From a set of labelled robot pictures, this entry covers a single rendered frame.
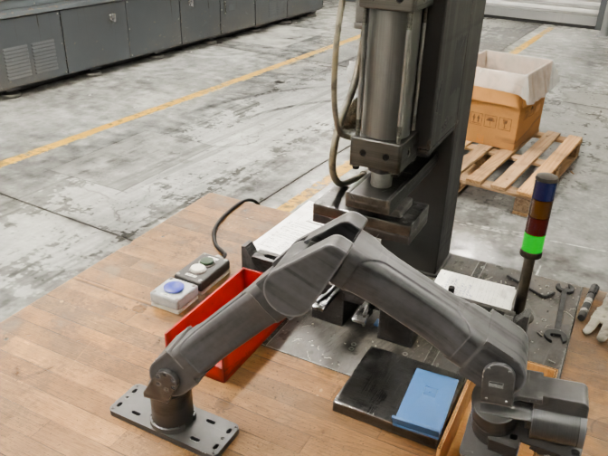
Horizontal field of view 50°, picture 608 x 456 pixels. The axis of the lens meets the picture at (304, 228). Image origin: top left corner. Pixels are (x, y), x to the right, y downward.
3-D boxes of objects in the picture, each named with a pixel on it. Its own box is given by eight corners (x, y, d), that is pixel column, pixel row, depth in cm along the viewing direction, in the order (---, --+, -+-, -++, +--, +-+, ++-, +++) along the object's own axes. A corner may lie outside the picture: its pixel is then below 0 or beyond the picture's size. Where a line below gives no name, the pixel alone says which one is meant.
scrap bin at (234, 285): (166, 361, 112) (164, 333, 109) (243, 291, 132) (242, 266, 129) (224, 384, 107) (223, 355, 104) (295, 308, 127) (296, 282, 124)
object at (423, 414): (389, 431, 96) (391, 416, 94) (416, 369, 108) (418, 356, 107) (436, 446, 93) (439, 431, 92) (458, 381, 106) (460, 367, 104)
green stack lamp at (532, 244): (519, 251, 119) (522, 234, 117) (523, 242, 122) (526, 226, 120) (540, 255, 117) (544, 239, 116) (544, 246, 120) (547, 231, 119)
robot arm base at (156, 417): (132, 348, 102) (101, 374, 97) (240, 390, 94) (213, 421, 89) (137, 386, 106) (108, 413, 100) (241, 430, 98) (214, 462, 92)
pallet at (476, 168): (446, 128, 507) (449, 110, 500) (578, 156, 458) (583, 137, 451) (374, 176, 418) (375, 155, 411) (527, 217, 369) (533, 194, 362)
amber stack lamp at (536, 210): (526, 216, 115) (529, 199, 114) (530, 208, 118) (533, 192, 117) (548, 221, 114) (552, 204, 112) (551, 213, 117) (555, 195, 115)
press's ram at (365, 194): (308, 238, 116) (314, 72, 102) (365, 186, 136) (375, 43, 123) (404, 263, 109) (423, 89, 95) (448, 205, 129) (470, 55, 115)
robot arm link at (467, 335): (540, 331, 76) (325, 190, 78) (538, 379, 69) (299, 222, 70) (479, 392, 83) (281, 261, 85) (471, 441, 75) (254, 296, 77)
